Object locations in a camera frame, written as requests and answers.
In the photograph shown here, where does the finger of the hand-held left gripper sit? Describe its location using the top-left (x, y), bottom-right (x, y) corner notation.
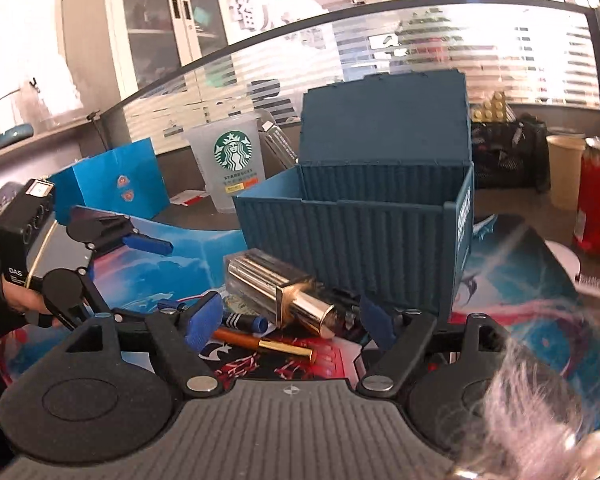
top-left (67, 206), bottom-right (173, 262)
top-left (77, 270), bottom-right (187, 320)

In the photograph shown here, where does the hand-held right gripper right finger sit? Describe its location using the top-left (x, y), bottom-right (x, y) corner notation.
top-left (357, 294), bottom-right (511, 396)

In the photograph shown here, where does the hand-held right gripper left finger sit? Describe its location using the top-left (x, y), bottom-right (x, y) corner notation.
top-left (62, 291), bottom-right (226, 397)

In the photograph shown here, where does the gold lipstick tube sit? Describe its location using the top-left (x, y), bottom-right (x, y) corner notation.
top-left (225, 249), bottom-right (338, 338)

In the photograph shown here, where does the teal ribbed storage box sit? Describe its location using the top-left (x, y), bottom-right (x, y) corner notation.
top-left (232, 69), bottom-right (476, 323)

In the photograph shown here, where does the person's left hand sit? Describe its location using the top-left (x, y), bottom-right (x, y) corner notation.
top-left (0, 280), bottom-right (65, 331)

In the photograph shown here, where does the black marker blue cap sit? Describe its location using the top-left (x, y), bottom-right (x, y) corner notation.
top-left (222, 310), bottom-right (268, 333)

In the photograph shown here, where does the orange and gold pen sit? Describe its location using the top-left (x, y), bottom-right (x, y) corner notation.
top-left (212, 327), bottom-right (318, 362)

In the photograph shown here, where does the red and white booklet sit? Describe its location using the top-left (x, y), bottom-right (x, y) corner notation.
top-left (170, 189), bottom-right (213, 207)

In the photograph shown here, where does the blue paper bag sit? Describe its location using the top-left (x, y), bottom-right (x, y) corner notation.
top-left (50, 137), bottom-right (171, 221)

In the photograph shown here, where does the blue ceramic bowl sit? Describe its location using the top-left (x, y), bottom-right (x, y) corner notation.
top-left (0, 123), bottom-right (35, 152)

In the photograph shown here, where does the frosted plastic cup green logo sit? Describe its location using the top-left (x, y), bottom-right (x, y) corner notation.
top-left (184, 112), bottom-right (267, 214)

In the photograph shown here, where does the printed blue desk mat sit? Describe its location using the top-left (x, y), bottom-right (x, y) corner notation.
top-left (0, 205), bottom-right (600, 386)

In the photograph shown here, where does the silver slim box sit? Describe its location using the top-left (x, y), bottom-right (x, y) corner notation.
top-left (257, 109), bottom-right (301, 168)

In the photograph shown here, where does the white glass-door cabinet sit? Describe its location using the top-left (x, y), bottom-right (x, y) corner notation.
top-left (60, 0), bottom-right (241, 146)

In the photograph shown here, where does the black mesh organizer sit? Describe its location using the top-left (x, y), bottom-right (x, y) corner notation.
top-left (470, 115), bottom-right (551, 193)

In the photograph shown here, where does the beige paper cup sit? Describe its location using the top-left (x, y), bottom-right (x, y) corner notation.
top-left (546, 135), bottom-right (588, 211)

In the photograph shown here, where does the group of gold cans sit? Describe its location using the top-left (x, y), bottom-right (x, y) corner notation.
top-left (472, 91), bottom-right (518, 122)

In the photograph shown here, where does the red drink can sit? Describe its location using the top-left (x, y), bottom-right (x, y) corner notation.
top-left (572, 137), bottom-right (600, 259)

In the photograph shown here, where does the pink fluffy keychain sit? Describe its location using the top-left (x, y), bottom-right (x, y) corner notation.
top-left (450, 330), bottom-right (600, 480)

